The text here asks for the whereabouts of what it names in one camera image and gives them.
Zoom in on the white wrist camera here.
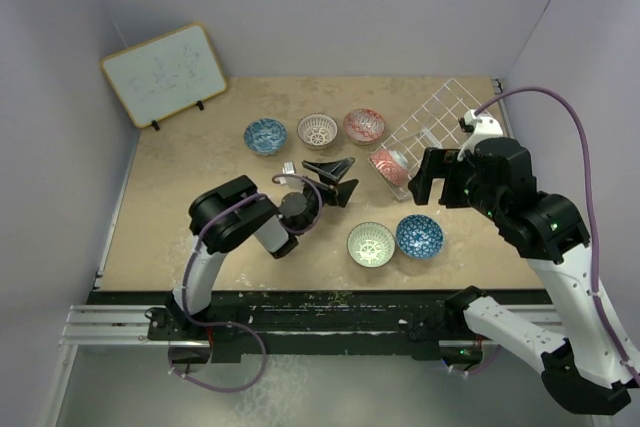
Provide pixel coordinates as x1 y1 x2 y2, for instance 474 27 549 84
282 161 296 175
459 110 504 152

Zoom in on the dark blue triangle bowl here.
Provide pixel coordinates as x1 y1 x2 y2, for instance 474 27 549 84
395 214 444 260

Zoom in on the white wire dish rack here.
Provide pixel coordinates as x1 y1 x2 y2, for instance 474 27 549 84
377 77 500 178

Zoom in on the black floral bowl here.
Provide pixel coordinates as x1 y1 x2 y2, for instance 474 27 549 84
369 148 409 187

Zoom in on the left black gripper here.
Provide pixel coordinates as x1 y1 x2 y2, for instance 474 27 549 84
295 158 357 235

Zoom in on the white dry-erase board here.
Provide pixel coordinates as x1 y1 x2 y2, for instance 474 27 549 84
100 23 227 129

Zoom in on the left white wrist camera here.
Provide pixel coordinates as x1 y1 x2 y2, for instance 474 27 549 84
282 161 296 175

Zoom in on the white black-spoked bowl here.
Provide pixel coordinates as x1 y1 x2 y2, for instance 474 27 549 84
297 113 338 149

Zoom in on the purple cable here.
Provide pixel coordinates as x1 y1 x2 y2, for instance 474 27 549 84
168 174 324 395
447 85 640 381

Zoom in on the aluminium extrusion rail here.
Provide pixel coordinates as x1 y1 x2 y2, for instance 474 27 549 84
58 303 174 347

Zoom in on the light blue patterned bowl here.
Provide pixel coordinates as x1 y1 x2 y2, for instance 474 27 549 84
243 118 287 156

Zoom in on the white green-spoked bowl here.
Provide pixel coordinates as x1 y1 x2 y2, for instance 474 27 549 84
347 222 396 268

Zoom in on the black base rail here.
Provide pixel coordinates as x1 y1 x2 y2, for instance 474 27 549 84
87 290 474 363

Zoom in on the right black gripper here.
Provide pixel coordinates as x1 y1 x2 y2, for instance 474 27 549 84
409 146 505 222

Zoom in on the red patterned bowl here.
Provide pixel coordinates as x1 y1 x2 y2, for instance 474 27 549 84
343 109 386 145

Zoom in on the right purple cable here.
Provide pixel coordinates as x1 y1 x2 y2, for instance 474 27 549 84
447 85 640 381

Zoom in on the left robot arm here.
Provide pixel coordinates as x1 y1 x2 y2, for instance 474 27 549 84
166 157 359 339

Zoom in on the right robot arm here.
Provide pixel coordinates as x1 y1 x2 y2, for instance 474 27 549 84
408 137 639 416

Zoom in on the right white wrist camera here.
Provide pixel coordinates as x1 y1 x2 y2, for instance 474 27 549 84
459 110 504 152

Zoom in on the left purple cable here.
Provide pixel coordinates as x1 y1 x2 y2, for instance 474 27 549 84
168 174 324 395

